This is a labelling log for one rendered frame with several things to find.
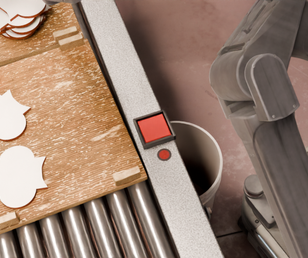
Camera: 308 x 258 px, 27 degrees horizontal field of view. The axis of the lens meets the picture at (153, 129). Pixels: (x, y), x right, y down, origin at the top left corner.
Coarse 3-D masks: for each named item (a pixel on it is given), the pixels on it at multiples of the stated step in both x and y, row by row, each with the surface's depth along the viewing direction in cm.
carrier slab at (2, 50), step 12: (48, 12) 161; (60, 12) 161; (72, 12) 161; (48, 24) 159; (60, 24) 159; (72, 24) 159; (0, 36) 158; (36, 36) 158; (48, 36) 157; (0, 48) 156; (12, 48) 156; (24, 48) 156; (36, 48) 156; (48, 48) 156; (0, 60) 154; (12, 60) 155
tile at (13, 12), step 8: (0, 0) 155; (8, 0) 155; (16, 0) 155; (24, 0) 155; (32, 0) 155; (40, 0) 155; (0, 8) 155; (8, 8) 154; (16, 8) 154; (24, 8) 153; (32, 8) 153; (40, 8) 153; (16, 16) 153; (24, 16) 153; (32, 16) 153
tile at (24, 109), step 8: (0, 96) 148; (8, 96) 147; (0, 104) 146; (8, 104) 146; (16, 104) 146; (0, 112) 145; (8, 112) 145; (16, 112) 145; (24, 112) 145; (0, 120) 144; (8, 120) 144; (16, 120) 144; (24, 120) 144; (0, 128) 143; (8, 128) 143; (16, 128) 143; (24, 128) 143; (0, 136) 142; (8, 136) 142; (16, 136) 142
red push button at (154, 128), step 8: (144, 120) 144; (152, 120) 144; (160, 120) 144; (144, 128) 143; (152, 128) 143; (160, 128) 143; (168, 128) 143; (144, 136) 142; (152, 136) 142; (160, 136) 142
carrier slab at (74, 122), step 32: (32, 64) 153; (64, 64) 153; (96, 64) 152; (32, 96) 148; (64, 96) 148; (96, 96) 147; (32, 128) 144; (64, 128) 143; (96, 128) 143; (64, 160) 139; (96, 160) 139; (128, 160) 138; (64, 192) 135; (96, 192) 135
